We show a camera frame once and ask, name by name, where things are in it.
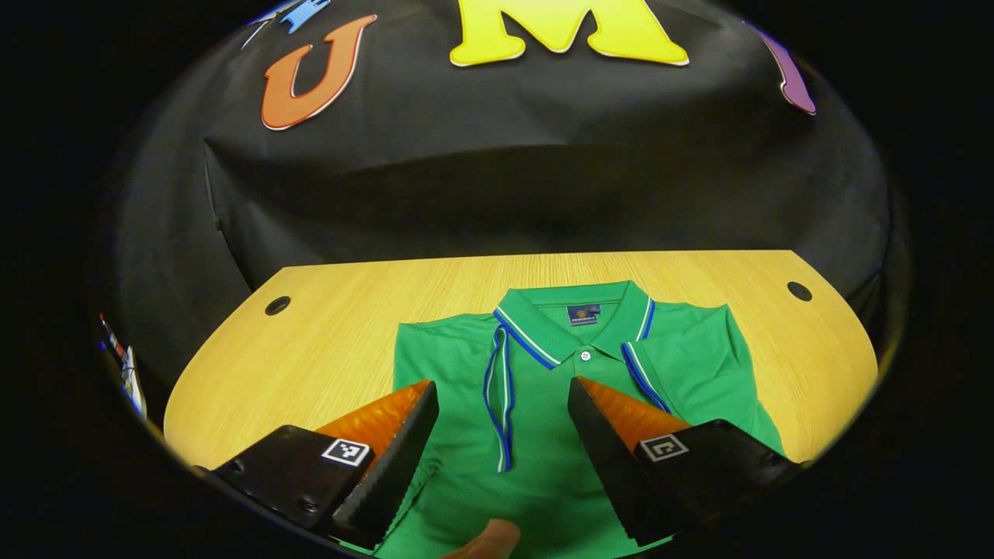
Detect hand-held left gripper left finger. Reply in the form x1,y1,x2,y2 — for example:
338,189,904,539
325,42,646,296
193,379,440,549

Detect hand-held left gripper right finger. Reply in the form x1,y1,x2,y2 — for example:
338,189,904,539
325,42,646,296
567,377,810,547

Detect green T-shirt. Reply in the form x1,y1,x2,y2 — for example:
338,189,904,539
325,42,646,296
338,281,787,559

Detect white side table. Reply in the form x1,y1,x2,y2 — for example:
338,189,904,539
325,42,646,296
116,345,148,420

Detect black backdrop cloth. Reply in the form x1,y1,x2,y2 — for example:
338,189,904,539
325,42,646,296
101,0,905,404

